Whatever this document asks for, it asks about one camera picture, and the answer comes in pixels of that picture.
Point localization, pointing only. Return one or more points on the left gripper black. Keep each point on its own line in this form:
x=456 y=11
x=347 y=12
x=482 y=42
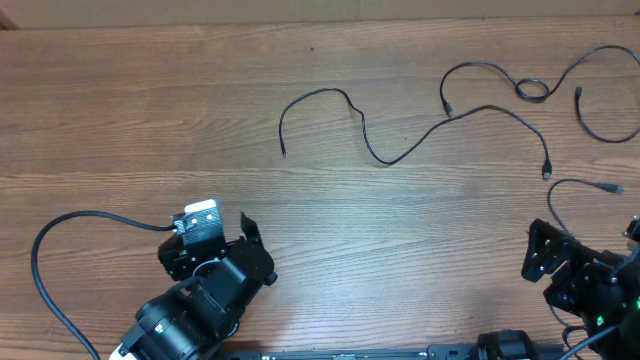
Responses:
x=177 y=260

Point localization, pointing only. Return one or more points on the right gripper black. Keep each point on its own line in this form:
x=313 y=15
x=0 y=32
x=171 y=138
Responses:
x=588 y=271

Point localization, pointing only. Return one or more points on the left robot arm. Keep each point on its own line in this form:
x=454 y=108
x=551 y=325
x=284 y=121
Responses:
x=215 y=282

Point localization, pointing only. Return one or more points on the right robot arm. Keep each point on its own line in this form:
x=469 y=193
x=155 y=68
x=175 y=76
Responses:
x=610 y=339

